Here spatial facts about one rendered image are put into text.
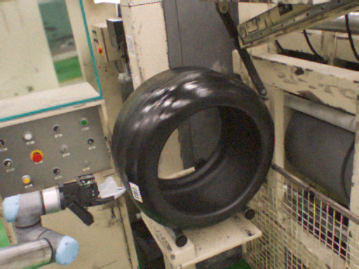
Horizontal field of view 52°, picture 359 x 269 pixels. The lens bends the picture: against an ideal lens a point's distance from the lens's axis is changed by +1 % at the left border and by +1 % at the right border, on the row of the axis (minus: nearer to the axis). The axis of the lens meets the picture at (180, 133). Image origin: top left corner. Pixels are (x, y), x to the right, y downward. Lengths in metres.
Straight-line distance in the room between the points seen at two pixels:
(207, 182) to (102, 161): 0.55
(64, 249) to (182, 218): 0.38
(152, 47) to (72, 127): 0.56
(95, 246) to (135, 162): 0.95
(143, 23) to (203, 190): 0.70
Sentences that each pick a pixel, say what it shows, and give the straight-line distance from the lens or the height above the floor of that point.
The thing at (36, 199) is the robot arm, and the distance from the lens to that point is 1.18.
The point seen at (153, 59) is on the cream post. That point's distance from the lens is 1.43.
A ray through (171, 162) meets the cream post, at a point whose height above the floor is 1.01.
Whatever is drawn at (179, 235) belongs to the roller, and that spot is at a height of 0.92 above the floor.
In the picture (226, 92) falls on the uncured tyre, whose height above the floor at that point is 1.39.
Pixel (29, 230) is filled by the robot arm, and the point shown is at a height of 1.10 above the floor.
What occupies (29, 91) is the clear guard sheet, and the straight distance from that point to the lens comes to 1.66.
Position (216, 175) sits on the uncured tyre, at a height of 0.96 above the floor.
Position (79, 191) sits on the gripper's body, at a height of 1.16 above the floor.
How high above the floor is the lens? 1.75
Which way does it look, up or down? 23 degrees down
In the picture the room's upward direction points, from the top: 7 degrees counter-clockwise
